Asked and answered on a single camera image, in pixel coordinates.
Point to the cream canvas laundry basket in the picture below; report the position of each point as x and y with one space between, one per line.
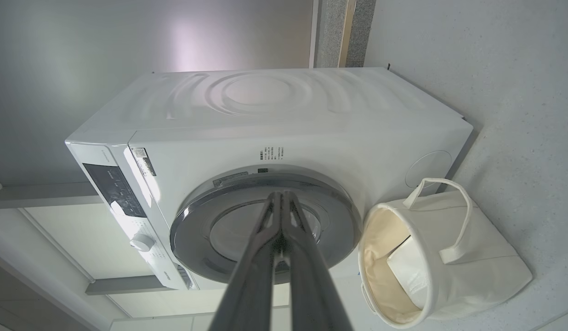
486 266

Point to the white folded cloth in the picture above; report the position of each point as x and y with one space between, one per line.
410 271

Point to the round washing machine door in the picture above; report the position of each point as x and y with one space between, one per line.
196 230

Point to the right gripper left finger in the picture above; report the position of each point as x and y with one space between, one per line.
252 285

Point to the white appliance control knob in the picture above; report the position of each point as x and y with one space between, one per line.
142 242

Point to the white front-load washing machine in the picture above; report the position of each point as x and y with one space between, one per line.
311 124

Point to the wooden floor edge strip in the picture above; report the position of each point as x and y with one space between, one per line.
347 32

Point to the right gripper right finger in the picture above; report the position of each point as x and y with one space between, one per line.
311 285

